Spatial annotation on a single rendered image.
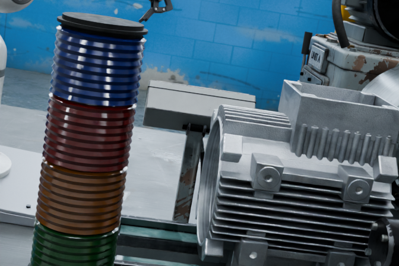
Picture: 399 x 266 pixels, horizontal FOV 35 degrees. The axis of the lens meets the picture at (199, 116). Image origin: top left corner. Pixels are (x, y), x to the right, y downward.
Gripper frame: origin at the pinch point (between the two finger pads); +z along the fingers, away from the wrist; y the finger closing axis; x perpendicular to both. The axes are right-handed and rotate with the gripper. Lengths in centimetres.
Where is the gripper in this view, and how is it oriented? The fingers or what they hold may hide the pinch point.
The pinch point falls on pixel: (129, 5)
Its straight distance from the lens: 154.5
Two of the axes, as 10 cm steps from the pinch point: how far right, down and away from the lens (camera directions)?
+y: 7.1, 6.6, 2.4
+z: -5.8, 7.5, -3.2
